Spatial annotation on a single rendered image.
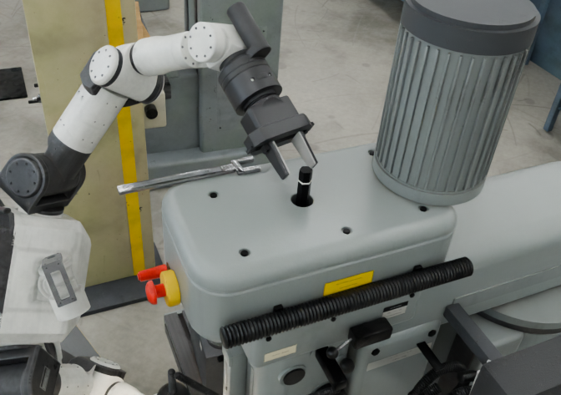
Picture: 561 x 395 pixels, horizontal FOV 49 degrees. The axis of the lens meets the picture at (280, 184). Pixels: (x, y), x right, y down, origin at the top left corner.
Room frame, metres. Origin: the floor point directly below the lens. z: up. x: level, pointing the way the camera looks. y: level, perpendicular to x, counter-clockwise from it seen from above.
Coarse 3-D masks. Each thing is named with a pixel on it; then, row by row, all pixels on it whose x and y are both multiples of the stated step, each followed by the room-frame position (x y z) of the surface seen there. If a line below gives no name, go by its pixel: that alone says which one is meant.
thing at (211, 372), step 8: (192, 328) 1.18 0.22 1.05; (192, 336) 1.19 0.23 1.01; (200, 336) 1.09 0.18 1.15; (192, 344) 1.19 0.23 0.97; (200, 344) 1.07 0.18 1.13; (208, 344) 1.06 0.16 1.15; (216, 344) 1.05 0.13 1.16; (200, 352) 1.08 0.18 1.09; (208, 352) 1.03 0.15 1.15; (216, 352) 1.04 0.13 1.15; (200, 360) 1.08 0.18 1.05; (208, 360) 1.02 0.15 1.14; (216, 360) 1.03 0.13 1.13; (200, 368) 1.08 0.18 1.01; (208, 368) 1.02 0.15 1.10; (216, 368) 1.03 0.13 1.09; (200, 376) 1.08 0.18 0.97; (208, 376) 1.02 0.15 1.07; (216, 376) 1.03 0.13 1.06; (208, 384) 1.02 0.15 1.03; (216, 384) 1.03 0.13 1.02
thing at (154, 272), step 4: (164, 264) 0.80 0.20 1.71; (152, 268) 0.79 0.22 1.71; (156, 268) 0.79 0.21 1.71; (160, 268) 0.79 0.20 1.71; (164, 268) 0.79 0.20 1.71; (140, 272) 0.77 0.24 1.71; (144, 272) 0.77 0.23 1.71; (148, 272) 0.78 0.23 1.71; (152, 272) 0.78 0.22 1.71; (156, 272) 0.78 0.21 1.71; (160, 272) 0.78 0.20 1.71; (140, 276) 0.77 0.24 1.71; (144, 276) 0.77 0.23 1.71; (148, 276) 0.77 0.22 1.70; (152, 276) 0.77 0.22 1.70; (156, 276) 0.78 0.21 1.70; (140, 280) 0.77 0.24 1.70; (144, 280) 0.77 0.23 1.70; (148, 280) 0.77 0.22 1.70
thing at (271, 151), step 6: (264, 144) 0.82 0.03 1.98; (270, 144) 0.82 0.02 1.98; (264, 150) 0.82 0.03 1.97; (270, 150) 0.82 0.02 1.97; (276, 150) 0.81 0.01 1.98; (270, 156) 0.82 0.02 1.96; (276, 156) 0.80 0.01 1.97; (270, 162) 0.81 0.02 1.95; (276, 162) 0.80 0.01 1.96; (282, 162) 0.80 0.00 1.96; (276, 168) 0.80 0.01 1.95; (282, 168) 0.79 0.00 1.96; (282, 174) 0.79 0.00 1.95; (288, 174) 0.79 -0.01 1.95
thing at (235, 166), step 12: (252, 156) 0.90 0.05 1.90; (216, 168) 0.86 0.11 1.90; (228, 168) 0.86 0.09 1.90; (240, 168) 0.86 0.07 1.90; (252, 168) 0.87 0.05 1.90; (144, 180) 0.80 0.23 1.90; (156, 180) 0.81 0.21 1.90; (168, 180) 0.81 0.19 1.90; (180, 180) 0.81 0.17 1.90; (192, 180) 0.82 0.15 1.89; (120, 192) 0.77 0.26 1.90; (132, 192) 0.78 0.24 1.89
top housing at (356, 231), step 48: (192, 192) 0.79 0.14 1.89; (240, 192) 0.81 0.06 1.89; (288, 192) 0.82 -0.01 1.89; (336, 192) 0.83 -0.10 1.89; (384, 192) 0.84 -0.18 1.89; (192, 240) 0.68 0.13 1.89; (240, 240) 0.69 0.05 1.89; (288, 240) 0.70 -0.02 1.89; (336, 240) 0.71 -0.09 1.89; (384, 240) 0.73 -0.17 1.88; (432, 240) 0.77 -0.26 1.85; (192, 288) 0.63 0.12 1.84; (240, 288) 0.61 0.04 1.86; (288, 288) 0.65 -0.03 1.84; (336, 288) 0.69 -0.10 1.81
